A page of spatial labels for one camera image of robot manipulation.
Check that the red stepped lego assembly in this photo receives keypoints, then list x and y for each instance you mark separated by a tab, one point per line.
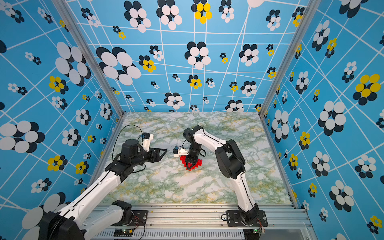
190	164

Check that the right controller board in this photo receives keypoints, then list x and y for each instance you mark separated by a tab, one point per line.
252	234

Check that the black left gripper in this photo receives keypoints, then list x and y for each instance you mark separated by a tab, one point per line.
158	157

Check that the aluminium corner post left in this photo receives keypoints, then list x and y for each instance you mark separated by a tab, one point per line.
78	36

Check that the aluminium corner post right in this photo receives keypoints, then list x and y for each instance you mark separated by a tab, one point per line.
288	57

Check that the left controller board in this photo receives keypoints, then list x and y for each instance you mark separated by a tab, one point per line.
123	233

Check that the aluminium corner post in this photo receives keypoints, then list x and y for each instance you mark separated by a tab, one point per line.
288	57
78	36

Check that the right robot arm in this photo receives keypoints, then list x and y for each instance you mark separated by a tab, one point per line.
231	163

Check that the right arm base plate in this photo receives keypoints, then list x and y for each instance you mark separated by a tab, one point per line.
246	219

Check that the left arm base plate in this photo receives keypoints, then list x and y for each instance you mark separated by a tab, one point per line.
133	218

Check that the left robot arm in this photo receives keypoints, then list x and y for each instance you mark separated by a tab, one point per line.
72	222

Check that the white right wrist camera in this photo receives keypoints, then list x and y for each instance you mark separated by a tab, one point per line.
179	151

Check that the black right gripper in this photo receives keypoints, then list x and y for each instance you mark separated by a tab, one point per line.
190	160

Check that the controller board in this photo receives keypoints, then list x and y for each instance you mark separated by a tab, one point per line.
123	233
252	234

